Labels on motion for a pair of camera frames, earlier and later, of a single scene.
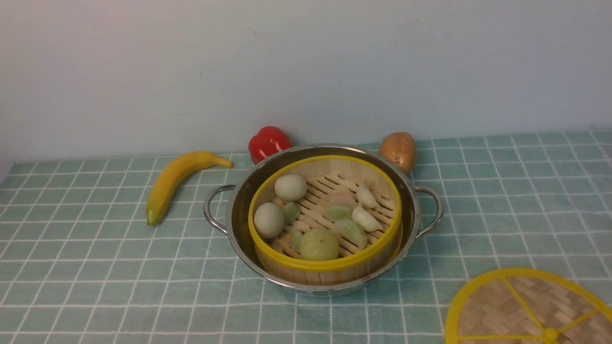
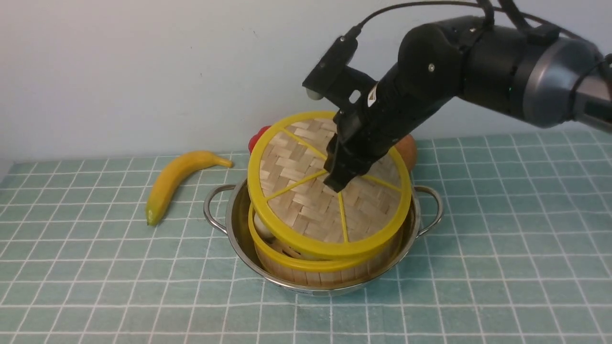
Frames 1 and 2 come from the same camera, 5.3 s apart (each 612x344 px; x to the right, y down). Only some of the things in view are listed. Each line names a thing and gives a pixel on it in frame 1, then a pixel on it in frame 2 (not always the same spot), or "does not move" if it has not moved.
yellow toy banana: (177, 166) does not move
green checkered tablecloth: (79, 263) does not move
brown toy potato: (400, 147) does not move
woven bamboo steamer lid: (528, 306) -> (295, 207)
